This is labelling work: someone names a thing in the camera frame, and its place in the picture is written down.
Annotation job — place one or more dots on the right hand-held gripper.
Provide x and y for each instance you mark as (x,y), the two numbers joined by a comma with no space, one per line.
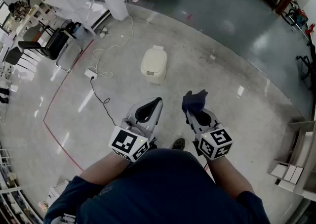
(214,144)

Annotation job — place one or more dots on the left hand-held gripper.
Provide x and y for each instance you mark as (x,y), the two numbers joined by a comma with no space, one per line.
(128,144)

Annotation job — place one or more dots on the dark blue cloth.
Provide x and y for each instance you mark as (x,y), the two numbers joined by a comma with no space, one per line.
(195,103)

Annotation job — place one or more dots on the cream lidded trash bin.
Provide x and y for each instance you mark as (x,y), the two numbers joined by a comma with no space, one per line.
(154,66)

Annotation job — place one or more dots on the person's right forearm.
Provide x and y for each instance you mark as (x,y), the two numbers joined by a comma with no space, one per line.
(227,173)

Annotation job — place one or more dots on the person's left forearm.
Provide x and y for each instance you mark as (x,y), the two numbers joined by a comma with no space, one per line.
(103,168)

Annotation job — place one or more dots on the person's black shoe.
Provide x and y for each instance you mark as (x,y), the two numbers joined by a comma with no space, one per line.
(178,143)

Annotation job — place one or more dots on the white power strip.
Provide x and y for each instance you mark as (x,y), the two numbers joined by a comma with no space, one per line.
(90,73)

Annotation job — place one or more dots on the person's dark blue shirt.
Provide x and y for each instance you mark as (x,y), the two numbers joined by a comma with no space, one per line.
(160,188)

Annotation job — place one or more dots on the white plug adapter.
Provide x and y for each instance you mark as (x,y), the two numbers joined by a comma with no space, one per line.
(103,32)

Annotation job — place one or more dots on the white cabinet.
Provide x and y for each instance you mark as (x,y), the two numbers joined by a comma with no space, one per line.
(293,168)

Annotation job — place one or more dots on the grey plastic bin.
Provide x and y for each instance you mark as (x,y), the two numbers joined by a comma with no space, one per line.
(79,31)

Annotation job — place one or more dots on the black office chair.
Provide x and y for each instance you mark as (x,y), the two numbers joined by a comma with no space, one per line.
(307,67)

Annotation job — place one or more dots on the black chrome-framed chair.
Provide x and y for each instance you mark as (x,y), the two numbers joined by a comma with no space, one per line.
(51,45)

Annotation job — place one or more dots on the black mesh bin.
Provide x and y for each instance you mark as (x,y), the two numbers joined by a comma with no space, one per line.
(67,25)

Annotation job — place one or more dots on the white metal shelf rack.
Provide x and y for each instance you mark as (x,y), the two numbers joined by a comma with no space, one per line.
(74,0)

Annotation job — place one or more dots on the red and green vacuum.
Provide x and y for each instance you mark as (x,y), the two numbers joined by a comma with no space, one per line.
(300,19)

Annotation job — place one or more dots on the black equipment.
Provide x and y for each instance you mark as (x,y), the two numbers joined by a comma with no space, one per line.
(4,94)

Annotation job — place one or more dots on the small black chair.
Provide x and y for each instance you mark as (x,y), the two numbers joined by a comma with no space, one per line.
(13,56)

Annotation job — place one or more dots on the white table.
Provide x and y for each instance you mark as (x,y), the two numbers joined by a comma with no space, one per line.
(32,17)

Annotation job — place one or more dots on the low white shelf unit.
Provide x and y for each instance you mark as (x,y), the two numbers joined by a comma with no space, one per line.
(14,208)

